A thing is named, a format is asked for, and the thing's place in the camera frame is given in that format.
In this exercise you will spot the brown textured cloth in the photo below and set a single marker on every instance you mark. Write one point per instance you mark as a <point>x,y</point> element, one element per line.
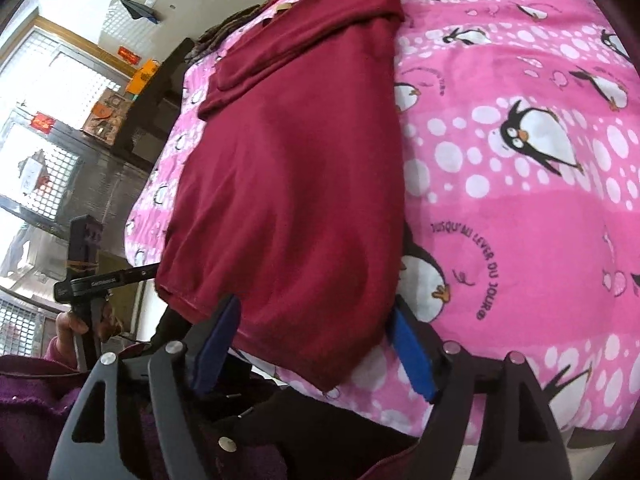
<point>220,35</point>

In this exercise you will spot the pink penguin printed blanket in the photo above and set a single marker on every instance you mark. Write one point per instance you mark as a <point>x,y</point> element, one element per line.
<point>525,235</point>

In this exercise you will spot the maroon sweater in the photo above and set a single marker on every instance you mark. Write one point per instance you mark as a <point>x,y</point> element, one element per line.
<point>290,185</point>

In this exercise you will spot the person's left forearm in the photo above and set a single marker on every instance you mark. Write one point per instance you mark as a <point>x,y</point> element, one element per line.
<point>35,380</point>

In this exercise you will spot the brown cluttered box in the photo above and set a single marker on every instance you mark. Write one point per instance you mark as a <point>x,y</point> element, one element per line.
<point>105,115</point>

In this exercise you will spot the black garment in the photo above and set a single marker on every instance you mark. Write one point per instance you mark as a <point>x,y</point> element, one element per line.
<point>325,425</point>

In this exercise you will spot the window with metal grille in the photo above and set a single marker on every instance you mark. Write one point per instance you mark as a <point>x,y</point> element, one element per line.
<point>60,175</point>

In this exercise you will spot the red paper sticker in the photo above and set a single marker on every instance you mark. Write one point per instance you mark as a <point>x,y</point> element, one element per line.
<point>42,122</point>
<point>128,54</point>

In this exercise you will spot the orange box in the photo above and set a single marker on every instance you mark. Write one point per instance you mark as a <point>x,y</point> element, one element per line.
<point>142,77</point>

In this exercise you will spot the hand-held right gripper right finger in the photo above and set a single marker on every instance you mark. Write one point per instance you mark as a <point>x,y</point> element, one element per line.
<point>412,360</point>

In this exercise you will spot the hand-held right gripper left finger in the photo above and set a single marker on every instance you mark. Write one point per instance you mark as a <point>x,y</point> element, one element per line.
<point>215,347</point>

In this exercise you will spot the person's left hand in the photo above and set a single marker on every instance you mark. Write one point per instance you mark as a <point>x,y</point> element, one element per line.
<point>65,327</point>

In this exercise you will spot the purple fleece jacket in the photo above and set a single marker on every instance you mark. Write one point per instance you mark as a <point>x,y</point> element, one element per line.
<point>130,430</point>

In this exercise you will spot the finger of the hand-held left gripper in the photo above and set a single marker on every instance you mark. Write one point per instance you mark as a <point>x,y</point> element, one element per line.
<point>142,274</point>

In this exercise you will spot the dark wooden stand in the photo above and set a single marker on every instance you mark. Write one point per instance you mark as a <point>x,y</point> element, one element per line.
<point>150,105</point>

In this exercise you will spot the dark wall-hung item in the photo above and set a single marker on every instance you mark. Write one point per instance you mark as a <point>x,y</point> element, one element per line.
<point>140,10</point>

